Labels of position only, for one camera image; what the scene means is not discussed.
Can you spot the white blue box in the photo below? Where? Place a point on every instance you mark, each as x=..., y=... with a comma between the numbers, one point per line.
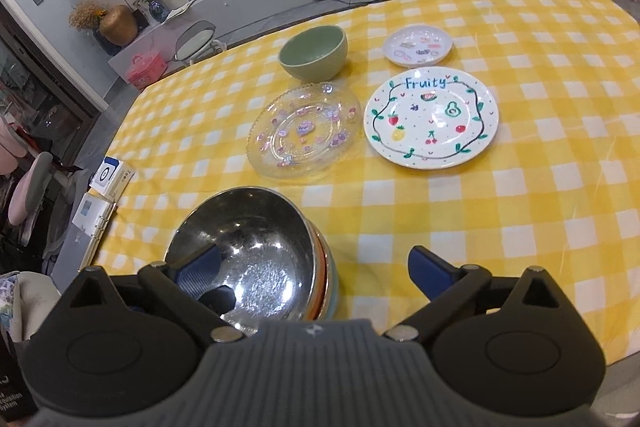
x=111, y=178

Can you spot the stainless steel bowl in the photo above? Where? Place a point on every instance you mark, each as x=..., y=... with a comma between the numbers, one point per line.
x=269, y=254

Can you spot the yellow checkered tablecloth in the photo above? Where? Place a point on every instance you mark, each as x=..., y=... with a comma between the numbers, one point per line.
x=558, y=187

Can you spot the green ceramic bowl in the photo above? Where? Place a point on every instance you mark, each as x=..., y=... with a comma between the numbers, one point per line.
x=315, y=55

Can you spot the round stool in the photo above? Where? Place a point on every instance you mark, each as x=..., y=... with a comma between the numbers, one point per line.
x=197, y=43

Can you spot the small white sticker plate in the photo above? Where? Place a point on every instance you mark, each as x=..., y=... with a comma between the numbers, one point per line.
x=417, y=46

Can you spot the clear glass flower plate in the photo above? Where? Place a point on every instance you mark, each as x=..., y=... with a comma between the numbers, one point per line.
x=303, y=130

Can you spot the gold vase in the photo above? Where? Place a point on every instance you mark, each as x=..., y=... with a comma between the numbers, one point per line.
x=119, y=26

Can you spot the white booklet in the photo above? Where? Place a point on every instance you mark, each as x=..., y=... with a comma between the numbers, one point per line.
x=90, y=223

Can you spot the white fruity plate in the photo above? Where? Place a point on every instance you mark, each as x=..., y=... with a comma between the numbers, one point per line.
x=431, y=118

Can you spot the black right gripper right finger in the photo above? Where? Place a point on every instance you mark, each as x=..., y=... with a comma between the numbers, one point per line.
x=451, y=293

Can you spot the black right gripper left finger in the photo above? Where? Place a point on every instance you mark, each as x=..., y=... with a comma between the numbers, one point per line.
x=186, y=293

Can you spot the pink basket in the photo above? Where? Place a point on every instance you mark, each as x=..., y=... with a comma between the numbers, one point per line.
x=145, y=69

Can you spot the pink chair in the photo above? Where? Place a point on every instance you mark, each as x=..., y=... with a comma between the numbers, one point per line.
x=30, y=189

